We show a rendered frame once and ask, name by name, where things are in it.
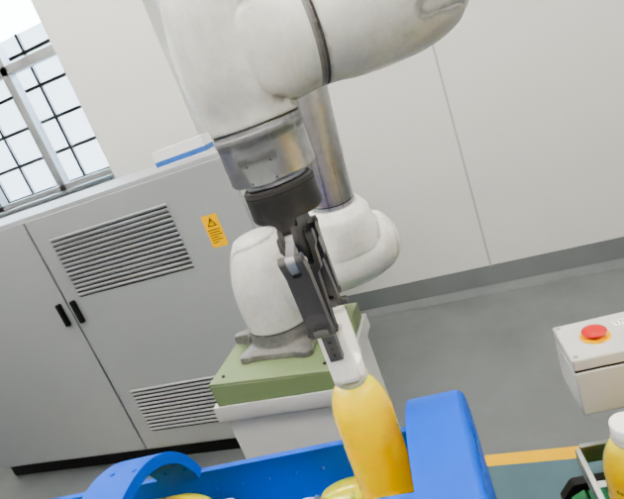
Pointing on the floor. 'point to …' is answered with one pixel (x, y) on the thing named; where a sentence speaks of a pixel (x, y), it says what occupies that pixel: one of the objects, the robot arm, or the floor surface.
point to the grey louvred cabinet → (110, 320)
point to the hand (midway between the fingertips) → (340, 345)
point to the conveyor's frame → (580, 485)
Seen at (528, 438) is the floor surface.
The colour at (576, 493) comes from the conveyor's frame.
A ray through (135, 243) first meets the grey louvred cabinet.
